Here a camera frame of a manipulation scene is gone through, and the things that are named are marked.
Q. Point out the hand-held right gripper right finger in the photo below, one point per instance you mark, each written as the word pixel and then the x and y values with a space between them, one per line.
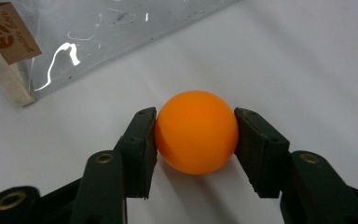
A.
pixel 261 149

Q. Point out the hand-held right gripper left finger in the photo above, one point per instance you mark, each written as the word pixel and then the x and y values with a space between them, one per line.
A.
pixel 136 149

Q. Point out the orange ping-pong ball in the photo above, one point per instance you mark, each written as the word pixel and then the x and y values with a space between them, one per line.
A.
pixel 195 132

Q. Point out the transparent bag with beige trim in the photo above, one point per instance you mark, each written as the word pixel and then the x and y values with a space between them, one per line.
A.
pixel 99 40

